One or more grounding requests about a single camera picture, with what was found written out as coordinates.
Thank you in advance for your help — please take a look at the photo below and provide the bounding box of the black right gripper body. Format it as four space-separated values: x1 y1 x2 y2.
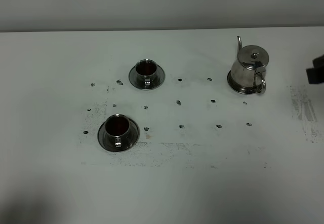
306 55 324 84

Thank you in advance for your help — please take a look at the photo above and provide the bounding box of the stainless steel teapot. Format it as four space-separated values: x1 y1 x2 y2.
230 36 269 87

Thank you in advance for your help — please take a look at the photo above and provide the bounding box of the steel saucer under teapot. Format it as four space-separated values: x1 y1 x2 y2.
227 71 266 95

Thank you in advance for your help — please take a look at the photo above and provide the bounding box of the far stainless steel saucer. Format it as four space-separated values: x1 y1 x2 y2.
128 65 165 90

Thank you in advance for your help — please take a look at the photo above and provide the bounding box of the stainless steel saucer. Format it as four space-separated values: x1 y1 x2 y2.
97 119 140 152
128 65 165 90

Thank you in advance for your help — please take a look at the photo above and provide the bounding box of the far stainless steel teacup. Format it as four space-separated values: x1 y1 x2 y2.
135 59 157 89

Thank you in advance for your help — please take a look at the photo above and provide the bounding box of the stainless steel teacup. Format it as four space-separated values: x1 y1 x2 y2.
135 59 157 89
104 114 131 152

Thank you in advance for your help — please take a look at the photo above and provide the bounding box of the near stainless steel saucer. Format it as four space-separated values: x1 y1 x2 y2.
97 119 140 152

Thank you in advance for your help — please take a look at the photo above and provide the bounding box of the near stainless steel teacup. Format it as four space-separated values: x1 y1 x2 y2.
104 114 131 152

